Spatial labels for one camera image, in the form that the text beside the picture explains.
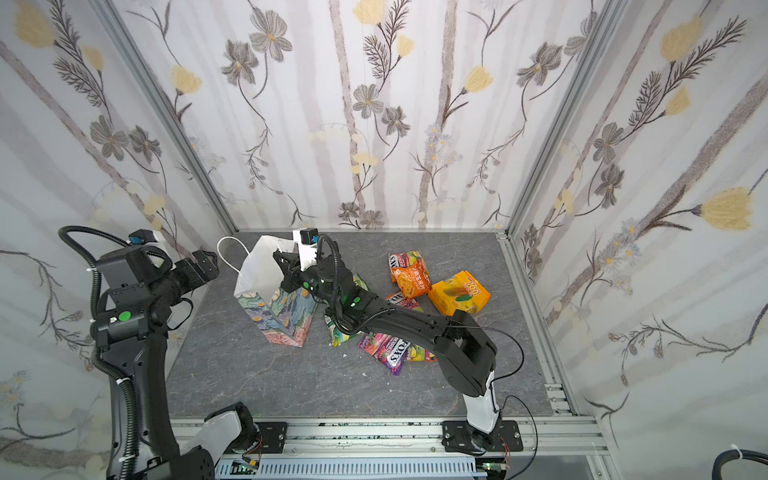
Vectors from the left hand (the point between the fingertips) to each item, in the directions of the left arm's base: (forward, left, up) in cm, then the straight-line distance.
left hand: (192, 251), depth 67 cm
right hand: (-1, -17, +3) cm, 18 cm away
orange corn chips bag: (+12, -55, -31) cm, 64 cm away
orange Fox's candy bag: (-13, -54, -32) cm, 63 cm away
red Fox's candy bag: (+22, -51, -31) cm, 64 cm away
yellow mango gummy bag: (+5, -71, -29) cm, 77 cm away
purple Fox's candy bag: (-12, -46, -31) cm, 57 cm away
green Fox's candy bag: (-7, -30, -33) cm, 46 cm away
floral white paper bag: (-7, -17, -18) cm, 26 cm away
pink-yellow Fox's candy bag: (+4, -53, -33) cm, 63 cm away
